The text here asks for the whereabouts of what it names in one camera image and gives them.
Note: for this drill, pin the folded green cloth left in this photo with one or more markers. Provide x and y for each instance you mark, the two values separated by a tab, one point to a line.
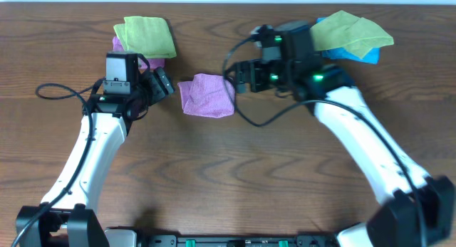
149	36

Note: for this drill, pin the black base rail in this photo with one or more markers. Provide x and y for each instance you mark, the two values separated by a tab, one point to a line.
133	239

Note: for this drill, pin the large purple microfiber cloth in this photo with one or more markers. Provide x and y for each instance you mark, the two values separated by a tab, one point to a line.
207	96

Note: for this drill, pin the blue cloth right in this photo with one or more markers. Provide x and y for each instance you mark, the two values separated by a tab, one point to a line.
371	57

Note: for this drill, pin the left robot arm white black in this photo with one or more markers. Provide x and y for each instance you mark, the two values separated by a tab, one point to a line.
66	215

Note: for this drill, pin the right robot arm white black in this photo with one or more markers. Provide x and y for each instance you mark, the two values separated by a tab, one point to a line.
415	209

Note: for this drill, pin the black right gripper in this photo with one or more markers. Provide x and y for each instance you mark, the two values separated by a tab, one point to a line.
254	68

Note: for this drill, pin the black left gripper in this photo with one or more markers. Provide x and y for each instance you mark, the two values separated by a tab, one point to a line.
163	86

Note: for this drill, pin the folded purple cloth left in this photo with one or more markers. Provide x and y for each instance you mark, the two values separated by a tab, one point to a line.
153	62

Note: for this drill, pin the crumpled green cloth right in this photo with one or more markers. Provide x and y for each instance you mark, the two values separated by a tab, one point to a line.
357	35

